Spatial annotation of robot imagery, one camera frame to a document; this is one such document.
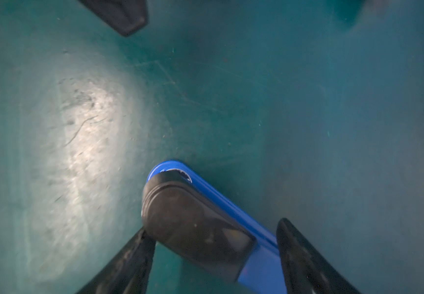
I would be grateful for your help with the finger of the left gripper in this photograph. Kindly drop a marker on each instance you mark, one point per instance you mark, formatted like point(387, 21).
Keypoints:
point(124, 16)

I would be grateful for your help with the blue black stapler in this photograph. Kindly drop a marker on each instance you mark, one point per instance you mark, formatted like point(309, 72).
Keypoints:
point(194, 220)

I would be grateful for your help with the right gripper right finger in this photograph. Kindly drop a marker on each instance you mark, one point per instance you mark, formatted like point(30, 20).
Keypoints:
point(305, 270)

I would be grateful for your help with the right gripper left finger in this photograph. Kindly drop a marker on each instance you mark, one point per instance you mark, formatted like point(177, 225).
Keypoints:
point(128, 272)

